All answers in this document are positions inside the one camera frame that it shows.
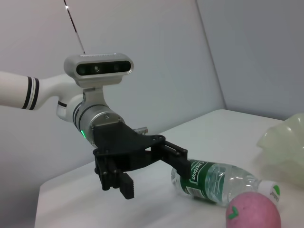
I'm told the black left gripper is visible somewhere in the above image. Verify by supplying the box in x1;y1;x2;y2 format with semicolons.
91;122;192;200

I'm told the pale green glass fruit plate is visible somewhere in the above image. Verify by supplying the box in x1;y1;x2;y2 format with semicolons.
256;113;304;188

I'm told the left arm connector cable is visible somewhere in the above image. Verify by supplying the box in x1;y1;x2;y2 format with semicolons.
133;126;150;135

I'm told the pink toy peach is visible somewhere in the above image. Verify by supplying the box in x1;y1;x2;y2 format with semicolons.
225;191;282;228

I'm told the clear water bottle green label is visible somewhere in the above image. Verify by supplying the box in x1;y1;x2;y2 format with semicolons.
170;159;281;207

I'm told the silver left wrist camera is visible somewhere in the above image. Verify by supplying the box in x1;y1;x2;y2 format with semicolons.
63;52;134;105

